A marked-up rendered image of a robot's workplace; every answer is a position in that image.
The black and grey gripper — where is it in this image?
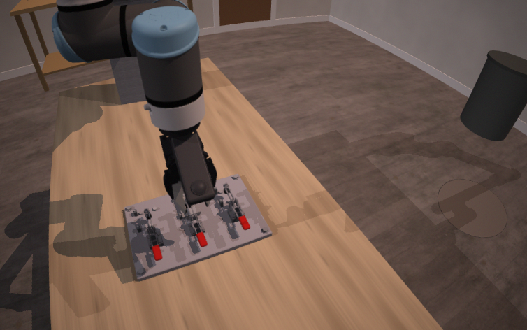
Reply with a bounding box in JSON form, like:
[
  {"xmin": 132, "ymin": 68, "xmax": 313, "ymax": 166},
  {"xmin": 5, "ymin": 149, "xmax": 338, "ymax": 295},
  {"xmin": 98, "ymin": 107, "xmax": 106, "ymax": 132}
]
[{"xmin": 159, "ymin": 122, "xmax": 217, "ymax": 214}]

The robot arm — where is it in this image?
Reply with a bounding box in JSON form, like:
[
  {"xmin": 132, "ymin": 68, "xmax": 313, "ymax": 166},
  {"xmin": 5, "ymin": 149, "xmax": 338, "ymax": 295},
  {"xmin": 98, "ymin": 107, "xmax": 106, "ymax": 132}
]
[{"xmin": 52, "ymin": 0, "xmax": 215, "ymax": 206}]

